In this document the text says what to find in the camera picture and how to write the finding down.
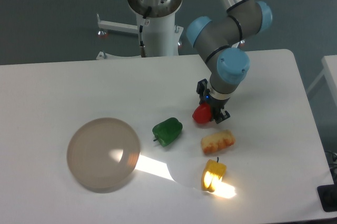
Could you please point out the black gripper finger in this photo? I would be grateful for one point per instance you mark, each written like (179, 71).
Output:
(221, 116)
(203, 91)

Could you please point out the toy bread loaf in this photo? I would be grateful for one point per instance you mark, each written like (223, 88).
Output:
(217, 141)

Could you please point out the white side table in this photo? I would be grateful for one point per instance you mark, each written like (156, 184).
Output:
(327, 74)

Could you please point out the yellow toy pepper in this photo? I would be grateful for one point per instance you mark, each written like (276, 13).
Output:
(212, 175)

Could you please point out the red toy pepper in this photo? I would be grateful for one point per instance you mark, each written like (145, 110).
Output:
(202, 114)

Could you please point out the round brown plate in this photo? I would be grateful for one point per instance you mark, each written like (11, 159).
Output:
(102, 154)

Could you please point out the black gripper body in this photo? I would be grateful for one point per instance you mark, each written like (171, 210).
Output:
(216, 105)

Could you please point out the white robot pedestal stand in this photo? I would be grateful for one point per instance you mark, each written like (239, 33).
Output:
(158, 35)

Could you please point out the green toy pepper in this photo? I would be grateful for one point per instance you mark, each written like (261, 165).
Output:
(167, 131)

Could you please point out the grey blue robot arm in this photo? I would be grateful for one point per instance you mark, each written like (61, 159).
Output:
(216, 43)

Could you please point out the black device at edge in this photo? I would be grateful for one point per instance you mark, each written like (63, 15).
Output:
(327, 196)

